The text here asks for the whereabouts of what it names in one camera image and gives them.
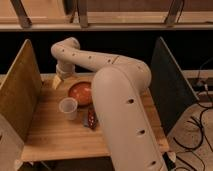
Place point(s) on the translucent plastic cup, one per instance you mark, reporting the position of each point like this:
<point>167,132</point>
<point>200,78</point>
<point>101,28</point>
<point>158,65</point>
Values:
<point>69,106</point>

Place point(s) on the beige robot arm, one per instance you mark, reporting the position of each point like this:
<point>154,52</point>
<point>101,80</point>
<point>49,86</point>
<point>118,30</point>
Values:
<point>116,87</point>

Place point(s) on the left wooden side panel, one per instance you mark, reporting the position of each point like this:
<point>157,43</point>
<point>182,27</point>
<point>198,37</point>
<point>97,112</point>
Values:
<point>19,93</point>

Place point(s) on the right dark side panel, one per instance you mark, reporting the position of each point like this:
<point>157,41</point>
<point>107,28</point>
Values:
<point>170,90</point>

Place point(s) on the orange bowl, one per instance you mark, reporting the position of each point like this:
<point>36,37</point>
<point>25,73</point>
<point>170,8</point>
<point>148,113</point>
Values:
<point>81,91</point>

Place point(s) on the wooden shelf rail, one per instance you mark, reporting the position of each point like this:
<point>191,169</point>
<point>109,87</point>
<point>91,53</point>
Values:
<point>105,15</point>

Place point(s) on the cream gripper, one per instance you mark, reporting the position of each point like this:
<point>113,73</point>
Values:
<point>57,81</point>

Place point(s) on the brown snack packet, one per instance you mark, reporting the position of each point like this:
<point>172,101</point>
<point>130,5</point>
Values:
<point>90,119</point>

